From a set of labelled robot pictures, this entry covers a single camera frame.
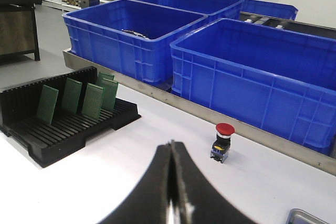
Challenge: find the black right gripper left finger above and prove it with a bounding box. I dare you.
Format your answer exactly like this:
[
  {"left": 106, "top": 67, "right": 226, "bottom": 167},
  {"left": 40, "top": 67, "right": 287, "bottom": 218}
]
[{"left": 100, "top": 144, "right": 171, "bottom": 223}]

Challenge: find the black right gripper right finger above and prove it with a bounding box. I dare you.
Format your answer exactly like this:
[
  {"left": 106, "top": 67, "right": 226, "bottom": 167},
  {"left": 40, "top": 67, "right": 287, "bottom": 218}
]
[{"left": 170, "top": 141, "right": 254, "bottom": 223}]

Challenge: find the green circuit board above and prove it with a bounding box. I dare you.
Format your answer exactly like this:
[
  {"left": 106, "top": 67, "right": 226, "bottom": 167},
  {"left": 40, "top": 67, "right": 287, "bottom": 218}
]
[
  {"left": 61, "top": 78, "right": 82, "bottom": 114},
  {"left": 81, "top": 83, "right": 104, "bottom": 120},
  {"left": 101, "top": 78, "right": 119, "bottom": 112},
  {"left": 96, "top": 72, "right": 114, "bottom": 86},
  {"left": 36, "top": 85, "right": 59, "bottom": 125}
]

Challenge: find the silver metal tray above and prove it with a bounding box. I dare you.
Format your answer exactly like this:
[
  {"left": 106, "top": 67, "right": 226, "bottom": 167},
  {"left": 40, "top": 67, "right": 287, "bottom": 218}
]
[{"left": 286, "top": 208, "right": 328, "bottom": 224}]

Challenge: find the green circuit board front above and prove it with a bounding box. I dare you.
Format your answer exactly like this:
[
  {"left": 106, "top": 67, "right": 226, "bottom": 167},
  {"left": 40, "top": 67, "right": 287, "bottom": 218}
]
[{"left": 61, "top": 78, "right": 82, "bottom": 114}]

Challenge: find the black slotted board rack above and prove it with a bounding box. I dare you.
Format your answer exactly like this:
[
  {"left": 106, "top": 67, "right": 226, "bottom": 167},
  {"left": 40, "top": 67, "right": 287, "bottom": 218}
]
[{"left": 1, "top": 67, "right": 140, "bottom": 167}]

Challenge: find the red emergency stop button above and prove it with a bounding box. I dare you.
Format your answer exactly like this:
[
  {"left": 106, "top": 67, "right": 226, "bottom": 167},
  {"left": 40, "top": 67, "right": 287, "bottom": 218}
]
[{"left": 210, "top": 123, "right": 235, "bottom": 163}]

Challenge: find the blue plastic crate centre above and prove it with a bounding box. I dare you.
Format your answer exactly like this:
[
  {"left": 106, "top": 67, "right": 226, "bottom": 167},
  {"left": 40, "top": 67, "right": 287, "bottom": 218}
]
[{"left": 171, "top": 19, "right": 335, "bottom": 155}]

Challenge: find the blue plastic crate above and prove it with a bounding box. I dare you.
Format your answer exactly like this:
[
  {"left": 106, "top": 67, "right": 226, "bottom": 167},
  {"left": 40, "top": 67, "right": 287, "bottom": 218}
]
[
  {"left": 171, "top": 19, "right": 335, "bottom": 155},
  {"left": 63, "top": 0, "right": 207, "bottom": 86}
]

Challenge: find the blue plastic crate left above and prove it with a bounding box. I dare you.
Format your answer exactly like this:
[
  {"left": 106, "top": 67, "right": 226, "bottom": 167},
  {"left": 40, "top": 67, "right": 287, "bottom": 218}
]
[{"left": 63, "top": 0, "right": 207, "bottom": 86}]

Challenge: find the blue crate far back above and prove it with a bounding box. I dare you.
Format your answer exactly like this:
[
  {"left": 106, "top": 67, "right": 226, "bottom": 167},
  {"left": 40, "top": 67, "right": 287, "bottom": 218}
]
[{"left": 136, "top": 0, "right": 244, "bottom": 22}]

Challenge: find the blue crate back right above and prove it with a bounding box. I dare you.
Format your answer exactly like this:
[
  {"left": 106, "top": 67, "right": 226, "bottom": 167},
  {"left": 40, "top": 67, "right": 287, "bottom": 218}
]
[{"left": 241, "top": 0, "right": 299, "bottom": 20}]

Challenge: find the dark wooden cabinet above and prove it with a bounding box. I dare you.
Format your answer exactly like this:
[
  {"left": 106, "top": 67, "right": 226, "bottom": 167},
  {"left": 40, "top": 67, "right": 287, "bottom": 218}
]
[{"left": 1, "top": 0, "right": 41, "bottom": 61}]

